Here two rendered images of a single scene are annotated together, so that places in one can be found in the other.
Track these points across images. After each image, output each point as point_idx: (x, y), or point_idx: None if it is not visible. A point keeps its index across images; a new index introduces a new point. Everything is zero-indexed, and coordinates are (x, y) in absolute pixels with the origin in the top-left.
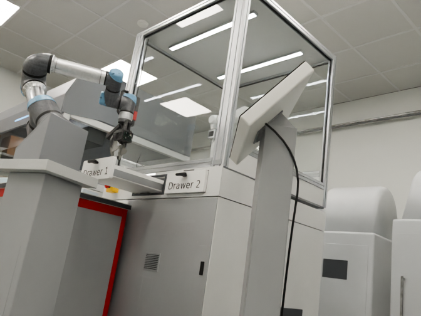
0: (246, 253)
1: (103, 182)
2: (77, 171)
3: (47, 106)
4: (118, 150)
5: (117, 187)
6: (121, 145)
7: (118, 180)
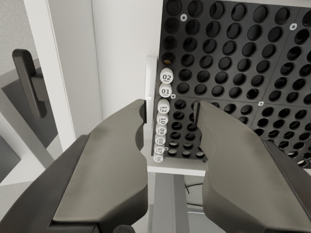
0: (174, 216)
1: (158, 16)
2: (12, 183)
3: None
4: (215, 144)
5: (255, 2)
6: (222, 219)
7: (153, 119)
